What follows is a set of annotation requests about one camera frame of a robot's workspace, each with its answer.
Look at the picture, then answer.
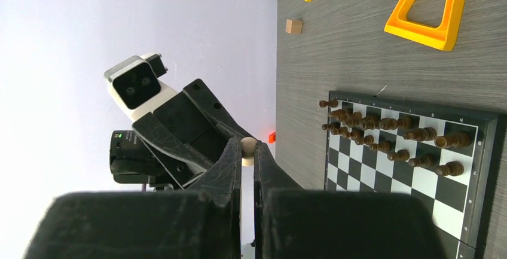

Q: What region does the light wooden pawn piece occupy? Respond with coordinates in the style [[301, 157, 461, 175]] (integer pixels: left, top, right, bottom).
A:
[[240, 137, 257, 167]]

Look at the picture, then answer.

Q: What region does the orange triangular plastic frame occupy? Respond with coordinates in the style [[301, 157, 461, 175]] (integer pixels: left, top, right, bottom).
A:
[[384, 0, 465, 51]]

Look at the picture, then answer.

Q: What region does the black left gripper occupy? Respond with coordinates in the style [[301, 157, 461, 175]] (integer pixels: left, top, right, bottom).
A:
[[132, 79, 250, 189]]

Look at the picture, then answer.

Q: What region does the orange red block left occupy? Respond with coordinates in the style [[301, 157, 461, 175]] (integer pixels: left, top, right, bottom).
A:
[[268, 132, 276, 144]]

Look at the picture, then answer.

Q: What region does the small wooden cube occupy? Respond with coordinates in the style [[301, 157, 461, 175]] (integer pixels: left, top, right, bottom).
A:
[[285, 19, 303, 35]]

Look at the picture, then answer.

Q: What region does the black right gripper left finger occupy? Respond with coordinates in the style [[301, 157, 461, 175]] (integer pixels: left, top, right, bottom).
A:
[[25, 138, 242, 258]]

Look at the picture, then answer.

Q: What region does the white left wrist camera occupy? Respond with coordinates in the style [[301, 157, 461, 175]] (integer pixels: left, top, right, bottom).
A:
[[103, 53, 178, 122]]

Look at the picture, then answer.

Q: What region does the dark wooden rook piece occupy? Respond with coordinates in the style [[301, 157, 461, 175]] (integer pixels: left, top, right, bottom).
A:
[[434, 132, 471, 149]]

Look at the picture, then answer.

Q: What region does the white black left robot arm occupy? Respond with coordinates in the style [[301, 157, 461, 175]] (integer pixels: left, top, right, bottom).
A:
[[109, 79, 250, 190]]

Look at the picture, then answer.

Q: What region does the black white chess board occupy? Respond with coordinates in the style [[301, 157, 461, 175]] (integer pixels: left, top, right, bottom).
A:
[[319, 91, 506, 258]]

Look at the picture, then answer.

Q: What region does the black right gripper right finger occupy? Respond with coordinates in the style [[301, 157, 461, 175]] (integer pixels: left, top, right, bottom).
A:
[[253, 142, 446, 258]]

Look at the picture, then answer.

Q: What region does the dark wooden pawn piece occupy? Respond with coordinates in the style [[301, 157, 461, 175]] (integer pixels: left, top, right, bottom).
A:
[[434, 161, 465, 176]]

